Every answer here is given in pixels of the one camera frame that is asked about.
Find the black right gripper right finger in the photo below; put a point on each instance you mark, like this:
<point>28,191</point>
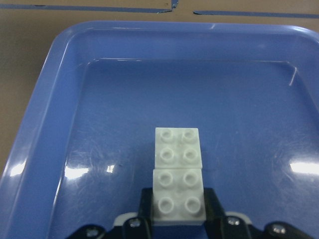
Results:
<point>218,225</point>

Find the blue plastic tray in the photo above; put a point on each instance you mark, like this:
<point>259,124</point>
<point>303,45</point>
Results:
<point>85,147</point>

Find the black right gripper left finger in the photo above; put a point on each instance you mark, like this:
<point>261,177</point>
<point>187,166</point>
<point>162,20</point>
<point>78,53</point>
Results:
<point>140,226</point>

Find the white block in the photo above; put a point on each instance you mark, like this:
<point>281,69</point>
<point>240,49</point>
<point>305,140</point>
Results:
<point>178,197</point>
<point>177,148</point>

